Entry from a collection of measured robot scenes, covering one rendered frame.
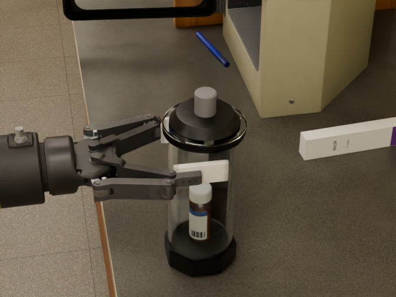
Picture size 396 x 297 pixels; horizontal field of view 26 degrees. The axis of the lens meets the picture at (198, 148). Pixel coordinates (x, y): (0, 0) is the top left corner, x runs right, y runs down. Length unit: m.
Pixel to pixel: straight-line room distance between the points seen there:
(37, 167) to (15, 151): 0.03
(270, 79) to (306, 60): 0.07
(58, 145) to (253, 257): 0.34
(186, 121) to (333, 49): 0.51
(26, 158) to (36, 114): 2.25
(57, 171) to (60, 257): 1.60
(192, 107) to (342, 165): 0.40
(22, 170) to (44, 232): 1.70
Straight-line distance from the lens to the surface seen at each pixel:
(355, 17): 1.57
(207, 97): 1.07
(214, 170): 1.08
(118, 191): 1.06
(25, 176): 1.06
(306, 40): 1.47
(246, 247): 1.25
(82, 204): 2.84
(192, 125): 1.07
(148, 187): 1.05
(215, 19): 1.83
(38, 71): 3.59
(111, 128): 1.15
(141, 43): 1.76
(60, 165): 1.07
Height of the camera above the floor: 1.78
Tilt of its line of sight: 35 degrees down
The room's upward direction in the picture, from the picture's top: straight up
